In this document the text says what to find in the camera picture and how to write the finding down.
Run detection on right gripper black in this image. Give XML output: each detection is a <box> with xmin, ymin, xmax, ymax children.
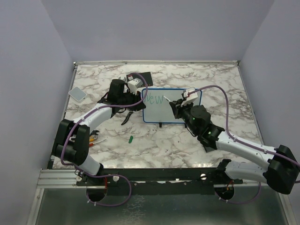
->
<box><xmin>171</xmin><ymin>98</ymin><xmax>199</xmax><ymax>134</ymax></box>

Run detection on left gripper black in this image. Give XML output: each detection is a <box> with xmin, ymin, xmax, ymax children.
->
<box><xmin>119</xmin><ymin>88</ymin><xmax>146</xmax><ymax>112</ymax></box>

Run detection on blue framed whiteboard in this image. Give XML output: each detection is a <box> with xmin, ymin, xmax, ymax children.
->
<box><xmin>141</xmin><ymin>88</ymin><xmax>203</xmax><ymax>124</ymax></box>

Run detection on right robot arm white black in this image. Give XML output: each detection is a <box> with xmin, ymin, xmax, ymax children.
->
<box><xmin>169</xmin><ymin>99</ymin><xmax>300</xmax><ymax>195</ymax></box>

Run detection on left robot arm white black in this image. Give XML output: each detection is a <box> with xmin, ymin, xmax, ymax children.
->
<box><xmin>51</xmin><ymin>73</ymin><xmax>148</xmax><ymax>185</ymax></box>

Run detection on small white square device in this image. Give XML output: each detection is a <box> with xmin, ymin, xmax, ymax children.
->
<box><xmin>68</xmin><ymin>87</ymin><xmax>87</xmax><ymax>103</ymax></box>

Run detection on black rectangular block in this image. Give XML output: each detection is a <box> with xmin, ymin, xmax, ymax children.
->
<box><xmin>204</xmin><ymin>146</ymin><xmax>215</xmax><ymax>153</ymax></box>

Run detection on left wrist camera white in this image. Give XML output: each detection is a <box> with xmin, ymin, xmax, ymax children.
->
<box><xmin>127</xmin><ymin>74</ymin><xmax>143</xmax><ymax>94</ymax></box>

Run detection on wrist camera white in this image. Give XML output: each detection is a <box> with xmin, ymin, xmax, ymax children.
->
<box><xmin>181</xmin><ymin>87</ymin><xmax>198</xmax><ymax>107</ymax></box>
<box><xmin>127</xmin><ymin>74</ymin><xmax>143</xmax><ymax>94</ymax></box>

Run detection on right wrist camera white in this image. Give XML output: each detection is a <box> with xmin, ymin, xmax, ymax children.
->
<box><xmin>181</xmin><ymin>87</ymin><xmax>198</xmax><ymax>107</ymax></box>

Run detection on black handled pliers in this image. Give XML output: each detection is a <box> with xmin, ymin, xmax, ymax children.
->
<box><xmin>121</xmin><ymin>111</ymin><xmax>134</xmax><ymax>126</ymax></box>

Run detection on black network switch box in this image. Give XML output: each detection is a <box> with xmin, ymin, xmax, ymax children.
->
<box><xmin>126</xmin><ymin>72</ymin><xmax>153</xmax><ymax>87</ymax></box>

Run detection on orange handled screwdriver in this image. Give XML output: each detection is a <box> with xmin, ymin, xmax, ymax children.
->
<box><xmin>89</xmin><ymin>139</ymin><xmax>106</xmax><ymax>147</ymax></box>

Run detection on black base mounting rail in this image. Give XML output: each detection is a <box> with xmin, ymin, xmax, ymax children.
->
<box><xmin>77</xmin><ymin>167</ymin><xmax>247</xmax><ymax>196</ymax></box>

